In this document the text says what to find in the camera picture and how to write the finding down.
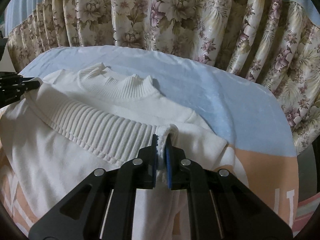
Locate peach and blue printed blanket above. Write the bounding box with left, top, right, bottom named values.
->
left=0, top=45, right=299, bottom=240

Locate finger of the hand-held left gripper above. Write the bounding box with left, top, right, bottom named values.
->
left=0, top=72, right=41, bottom=91
left=0, top=88, right=26, bottom=106

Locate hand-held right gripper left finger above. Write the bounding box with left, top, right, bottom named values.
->
left=28, top=134, right=160, bottom=240

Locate blue floral curtain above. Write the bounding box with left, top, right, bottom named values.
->
left=5, top=0, right=320, bottom=153

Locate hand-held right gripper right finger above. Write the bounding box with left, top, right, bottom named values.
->
left=164, top=134, right=293, bottom=240

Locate white knit sweater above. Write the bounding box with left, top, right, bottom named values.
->
left=0, top=62, right=247, bottom=240

